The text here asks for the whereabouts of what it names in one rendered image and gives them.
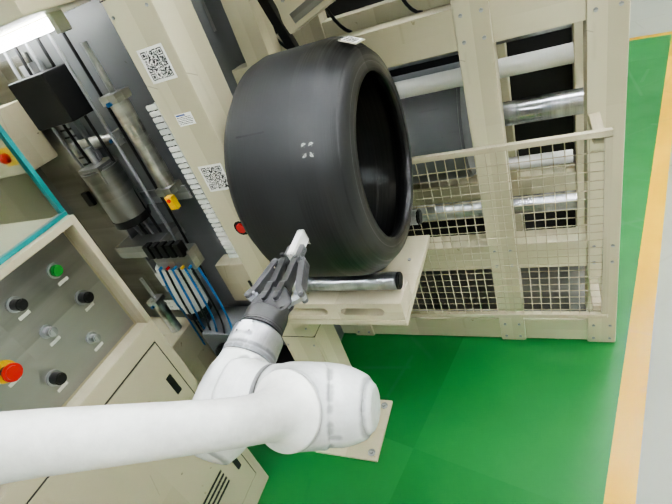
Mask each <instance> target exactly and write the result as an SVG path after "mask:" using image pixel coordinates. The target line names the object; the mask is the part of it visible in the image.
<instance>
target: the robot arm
mask: <svg viewBox="0 0 672 504"><path fill-rule="evenodd" d="M308 241H309V238H308V236H307V235H306V233H305V231H304V229H301V230H297V232H296V234H295V237H294V239H293V241H292V243H291V245H289V246H288V247H287V249H286V251H285V253H284V252H282V253H280V254H279V256H280V257H281V258H280V259H277V258H274V259H272V261H271V262H270V263H269V265H268V266H267V267H266V269H265V270H264V271H263V273H262V274H261V275H260V277H259V278H258V279H257V281H256V282H255V283H254V285H253V286H252V287H251V288H250V289H249V290H247V291H246V292H245V293H244V296H245V297H246V299H247V300H248V301H249V302H250V305H249V306H248V307H247V309H246V312H245V314H244V316H243V318H242V320H240V321H238V322H236V323H235V325H234V327H233V329H232V331H231V333H230V335H229V337H228V339H227V341H226V343H225V344H224V346H223V348H222V351H221V352H220V354H219V356H218V357H217V358H216V359H215V360H214V361H213V362H212V363H211V365H210V366H209V368H208V369H207V371H206V373H205V374H204V376H203V378H202V380H201V382H200V384H199V386H198V388H197V390H196V392H195V394H194V397H193V399H192V400H186V401H168V402H149V403H131V404H112V405H94V406H75V407H58V408H43V409H29V410H15V411H3V412H0V485H1V484H6V483H11V482H17V481H23V480H29V479H35V478H41V477H48V476H54V475H61V474H68V473H75V472H81V471H88V470H95V469H102V468H109V467H116V466H122V465H129V464H136V463H143V462H150V461H157V460H164V459H170V458H177V457H184V456H191V455H195V456H196V457H198V458H200V459H202V460H205V461H208V462H212V463H216V464H221V465H228V464H230V463H231V462H232V461H234V460H235V459H236V458H237V457H238V456H239V455H240V454H241V453H242V452H243V451H244V450H245V449H246V448H247V447H249V446H255V445H260V444H266V445H267V446H268V447H269V448H271V449H272V450H274V451H276V452H279V453H282V454H293V453H299V452H309V451H326V450H328V449H329V448H345V447H350V446H353V445H356V444H359V443H361V442H363V441H365V440H367V439H368V438H369V437H370V436H371V434H372V433H373V432H374V431H375V430H376V428H377V426H378V423H379V418H380V395H379V391H378V388H377V386H376V384H375V383H374V382H373V381H372V379H371V378H370V376H369V375H367V374H366V373H364V372H362V371H360V370H358V369H356V368H353V367H351V366H348V365H344V364H339V363H329V362H312V361H293V362H286V363H282V364H276V362H277V359H278V357H279V354H280V352H281V349H282V347H283V339H282V335H283V333H284V330H285V328H286V326H287V323H288V315H289V313H290V312H291V311H292V310H293V309H294V305H296V304H298V303H300V302H303V303H304V304H306V303H307V302H308V301H309V299H308V296H307V294H306V293H307V285H308V277H309V269H310V265H309V264H308V262H307V260H306V258H305V257H304V256H305V254H306V251H307V249H306V245H307V243H308ZM274 266H275V268H274ZM295 282H296V283H295ZM294 284H295V289H296V290H294V291H293V292H294V295H293V297H291V295H292V289H293V286H294Z"/></svg>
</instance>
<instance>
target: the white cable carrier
mask: <svg viewBox="0 0 672 504"><path fill-rule="evenodd" d="M146 109H147V111H153V110H154V111H153V112H150V115H151V117H155V116H158V117H157V118H154V119H153V121H154V123H159V122H161V123H160V124H157V125H156V127H157V128H158V129H162V130H160V131H159V132H160V134H161V135H166V134H167V135H166V136H163V139H164V141H167V140H170V141H168V142H166V144H167V146H168V147H169V146H173V147H170V148H169V150H170V152H174V153H172V155H173V157H174V158H176V159H175V161H176V163H177V164H178V163H181V164H179V165H178V166H179V168H180V169H181V168H184V169H182V170H181V172H182V173H183V174H185V175H184V177H185V179H188V180H187V183H188V184H192V185H190V188H191V189H195V190H193V193H194V194H197V195H195V197H196V199H199V200H198V202H199V204H202V205H201V207H202V209H204V210H203V211H204V213H205V214H206V217H207V218H209V219H208V220H209V222H210V223H212V224H211V225H212V227H216V228H214V231H215V232H217V233H216V235H217V236H219V237H218V238H219V240H220V241H221V244H222V245H224V246H223V247H224V249H226V253H227V254H228V256H229V258H236V257H239V256H238V255H237V253H236V251H235V249H234V247H233V245H232V243H231V242H230V240H229V238H228V236H227V234H226V232H225V230H224V229H223V227H221V226H222V225H221V223H220V221H219V219H218V218H216V217H217V216H216V214H215V213H214V210H213V208H212V206H211V205H210V204H209V201H208V199H207V197H206V195H205V193H204V192H203V190H202V189H200V188H201V186H200V184H198V183H199V182H198V180H197V179H196V177H195V175H194V173H193V171H192V169H191V168H190V166H189V164H188V162H187V160H186V158H185V156H184V155H183V153H182V151H181V149H180V147H179V145H178V143H177V142H176V140H175V138H174V136H173V134H172V132H171V131H170V129H169V127H168V125H167V123H166V121H165V119H164V118H163V116H162V114H161V112H160V110H159V108H158V106H157V105H156V103H155V102H154V103H153V104H151V105H147V106H146ZM163 128H164V129H163ZM177 157H178V158H177ZM186 162H187V163H186ZM186 173H187V174H186ZM203 193H204V194H203ZM207 213H208V214H207Z"/></svg>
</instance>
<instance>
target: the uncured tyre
mask: <svg viewBox="0 0 672 504"><path fill-rule="evenodd" d="M341 38H343V37H341V36H332V37H329V38H325V39H322V40H318V41H315V42H311V43H308V44H304V45H301V46H298V47H294V48H291V49H287V50H284V51H280V52H277V53H273V54H270V55H267V56H265V57H264V58H262V59H261V60H259V61H258V62H256V63H255V64H254V65H252V66H251V67H250V68H249V69H248V70H247V71H246V72H245V73H244V75H243V76H242V78H241V79H240V81H239V83H238V85H237V87H236V90H235V92H234V95H233V98H232V102H231V105H230V108H229V111H228V115H227V120H226V125H225V133H224V161H225V170H226V177H227V182H228V187H229V191H230V195H231V198H232V201H233V204H234V207H235V210H236V212H237V215H238V217H239V219H240V221H241V224H242V225H243V227H244V229H245V231H246V233H247V234H248V236H249V237H250V239H251V240H252V241H253V243H254V244H255V245H256V246H257V248H258V249H259V250H260V251H261V253H262V254H263V255H264V256H265V257H266V258H267V259H268V260H269V261H270V262H271V261H272V259H274V258H277V259H280V258H281V257H280V256H279V254H280V253H282V252H284V253H285V251H286V249H287V247H288V246H289V245H291V243H292V241H293V239H294V237H295V234H296V232H297V230H301V229H304V231H305V233H306V235H307V236H308V238H310V240H311V242H312V244H313V245H314V246H308V247H306V249H307V251H306V254H305V256H304V257H305V258H306V260H307V262H308V264H309V265H310V269H309V277H336V276H365V275H370V274H373V273H376V272H379V271H381V270H383V269H385V268H386V267H387V266H388V265H389V264H390V263H391V261H392V260H393V259H394V258H395V257H396V256H397V255H398V254H399V253H400V251H401V250H402V248H403V246H404V244H405V242H406V239H407V236H408V233H409V228H410V223H411V217H412V207H413V168H412V157H411V148H410V141H409V135H408V129H407V124H406V119H405V115H404V111H403V107H402V104H401V100H400V97H399V94H398V91H397V88H396V85H395V83H394V81H393V78H392V76H391V74H390V72H389V70H388V68H387V66H386V65H385V63H384V62H383V60H382V59H381V58H380V56H379V55H378V54H377V53H376V52H374V51H373V50H371V49H370V48H369V47H367V46H366V45H364V44H363V43H361V42H360V43H358V44H350V43H345V42H340V41H338V40H339V39H341ZM262 131H264V133H261V134H256V135H252V136H247V137H242V138H237V139H236V137H237V136H242V135H247V134H252V133H257V132H262ZM306 139H314V140H315V151H316V159H314V160H307V161H301V153H300V142H299V141H300V140H306Z"/></svg>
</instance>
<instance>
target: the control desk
mask: <svg viewBox="0 0 672 504"><path fill-rule="evenodd" d="M150 319H151V318H150V316H149V315H148V314H147V312H146V311H145V310H144V308H143V307H142V306H141V304H140V303H139V301H138V300H137V299H136V297H135V296H134V295H133V293H132V292H131V291H130V289H129V288H128V287H127V285H126V284H125V283H124V281H123V280H122V279H121V277H120V276H119V275H118V273H117V272H116V271H115V269H114V268H113V267H112V265H111V264H110V263H109V261H108V260H107V259H106V257H105V256H104V255H103V253H102V252H101V251H100V249H99V248H98V247H97V245H96V244H95V243H94V241H93V240H92V238H91V237H90V236H89V234H88V233H87V232H86V230H85V229H84V228H83V226H82V225H81V224H80V222H79V221H78V220H77V218H76V217H75V216H74V215H67V216H66V217H64V218H63V219H62V220H60V221H59V222H58V223H56V224H55V225H54V226H52V227H51V228H50V229H48V230H47V231H46V232H44V233H43V234H42V235H40V236H39V237H38V238H36V239H35V240H34V241H32V242H31V243H30V244H28V245H27V246H25V247H24V248H23V249H21V250H20V251H19V252H17V253H16V254H15V255H13V256H12V257H11V258H9V259H8V260H7V261H5V262H4V263H3V264H1V265H0V412H3V411H15V410H29V409H43V408H58V407H75V406H94V405H112V404H131V403H149V402H168V401H186V400H192V399H193V397H194V394H195V392H196V390H197V388H198V386H199V382H198V381H197V380H196V378H195V377H194V376H193V374H192V373H191V372H190V370H189V369H188V368H187V366H186V365H185V364H184V362H183V361H182V360H181V358H180V357H179V356H178V354H177V353H176V352H175V350H174V349H173V348H172V346H171V345H170V344H169V342H168V341H167V340H166V338H165V337H164V336H163V334H162V333H161V332H160V330H159V329H158V328H157V326H156V325H155V324H154V322H153V321H152V320H150ZM267 480H268V475H267V474H266V472H265V471H264V470H263V468H262V467H261V466H260V464H259V463H258V462H257V460H256V459H255V457H254V456H253V455H252V453H251V452H250V451H249V449H248V448H246V449H245V450H244V451H243V452H242V453H241V454H240V455H239V456H238V457H237V458H236V459H235V460H234V461H232V462H231V463H230V464H228V465H221V464H216V463H212V462H208V461H205V460H202V459H200V458H198V457H196V456H195V455H191V456H184V457H177V458H170V459H164V460H157V461H150V462H143V463H136V464H129V465H122V466H116V467H109V468H102V469H95V470H88V471H81V472H75V473H68V474H61V475H54V476H48V477H41V478H35V479H29V480H23V481H17V482H11V483H6V484H1V485H0V504H257V503H258V501H259V499H260V496H261V494H262V492H263V489H264V487H265V485H266V482H267Z"/></svg>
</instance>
